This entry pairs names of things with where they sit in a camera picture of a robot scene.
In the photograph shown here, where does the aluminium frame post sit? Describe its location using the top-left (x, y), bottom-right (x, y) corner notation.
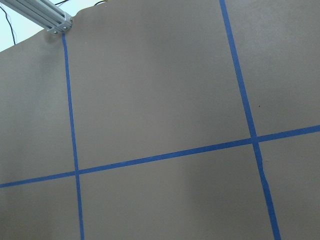
top-left (0, 0), bottom-right (73, 35)

